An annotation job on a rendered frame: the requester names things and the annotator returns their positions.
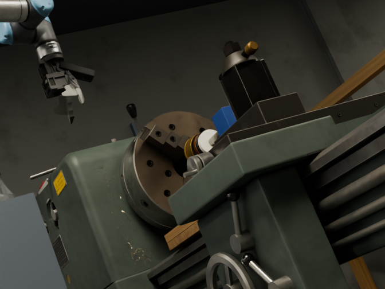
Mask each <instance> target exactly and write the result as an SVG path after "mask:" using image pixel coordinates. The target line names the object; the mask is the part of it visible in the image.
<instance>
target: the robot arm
mask: <svg viewBox="0 0 385 289"><path fill-rule="evenodd" d="M53 8H54V2H53V0H0V43H2V44H10V45H12V44H26V45H29V44H33V45H34V47H35V49H36V52H37V55H38V58H39V60H38V64H37V65H36V67H37V69H38V73H39V74H40V78H41V80H42V84H41V85H42V89H43V91H44V94H45V96H46V99H50V98H53V97H58V96H60V95H61V96H60V97H59V104H58V106H56V107H55V108H54V113H55V114H59V115H67V116H68V119H69V122H70V124H72V123H73V119H74V114H73V108H72V99H71V97H77V98H78V99H79V102H80V103H81V104H84V97H83V93H82V91H81V89H80V86H79V84H78V82H77V80H76V79H78V80H82V81H86V82H89V83H90V82H92V80H93V78H94V76H95V71H94V70H92V69H88V68H84V67H80V66H77V65H73V64H69V63H65V62H64V57H63V53H62V51H61V48H60V45H59V43H58V40H57V37H56V35H55V32H54V30H53V25H52V23H51V21H50V19H49V17H48V15H49V13H50V12H51V11H52V10H53ZM45 91H46V92H45ZM46 94H47V95H46ZM15 197H16V196H15V195H14V193H13V192H12V191H11V190H10V188H9V187H8V186H7V184H6V183H5V182H4V180H3V179H2V176H1V173H0V202H1V201H5V200H9V199H11V198H15Z"/></svg>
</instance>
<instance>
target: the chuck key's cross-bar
mask: <svg viewBox="0 0 385 289"><path fill-rule="evenodd" d="M55 168H56V167H54V168H51V169H49V170H45V171H43V172H40V173H37V174H35V175H31V176H30V179H31V180H32V179H35V178H38V177H41V176H43V175H46V174H49V173H52V172H53V171H54V170H55Z"/></svg>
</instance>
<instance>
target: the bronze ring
mask: <svg viewBox="0 0 385 289"><path fill-rule="evenodd" d="M201 133H203V131H202V132H201ZM201 133H199V134H196V135H195V136H193V137H191V138H190V139H189V140H188V141H187V142H186V144H185V146H184V155H185V157H186V159H187V160H188V158H189V157H191V156H194V155H197V154H201V153H203V151H202V150H201V149H200V147H199V144H198V138H199V136H200V134H201Z"/></svg>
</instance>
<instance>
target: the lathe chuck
mask: <svg viewBox="0 0 385 289"><path fill-rule="evenodd" d="M155 125H157V126H158V127H160V128H161V129H163V130H165V131H166V132H167V133H170V132H171V131H173V132H174V133H176V134H177V135H179V136H180V137H182V136H183V135H186V136H187V137H189V138H191V137H193V136H195V135H196V134H199V133H201V132H202V131H205V130H215V131H217V129H216V128H215V125H214V123H213V122H212V121H210V120H209V119H207V118H205V117H203V116H201V115H198V114H195V113H192V112H187V111H171V112H166V113H163V114H161V115H158V116H156V117H155V118H153V119H151V120H150V121H149V122H148V123H147V124H146V125H145V126H144V127H143V128H142V130H141V131H140V132H139V133H138V134H137V136H136V137H135V138H134V140H133V141H132V142H131V144H130V145H129V147H128V150H127V152H126V154H125V158H124V179H125V184H126V187H127V189H128V192H129V194H130V196H131V198H132V199H133V201H134V203H135V204H136V205H137V206H138V208H139V209H140V210H141V211H142V212H143V213H144V214H146V215H147V216H148V217H149V218H151V219H152V220H154V221H156V222H158V223H160V224H162V225H165V226H168V227H171V228H175V227H176V226H178V224H177V222H176V219H175V217H174V214H173V212H172V210H171V207H170V204H169V202H168V199H169V198H170V197H171V196H172V195H173V194H174V193H175V192H177V191H178V190H179V189H180V188H181V187H182V186H183V177H181V176H180V175H179V174H178V173H177V172H176V171H175V169H174V165H173V160H172V159H170V158H169V157H167V156H166V155H164V154H163V153H161V152H160V151H158V150H157V149H155V148H154V147H152V146H151V145H149V144H148V143H146V142H145V141H143V140H142V139H140V138H139V137H140V136H141V134H142V132H143V131H144V129H145V128H147V129H149V130H150V131H151V129H152V128H153V127H154V126H155ZM142 199H143V200H145V201H147V202H148V204H149V205H150V207H151V208H150V209H147V208H146V207H145V206H144V205H143V204H142Z"/></svg>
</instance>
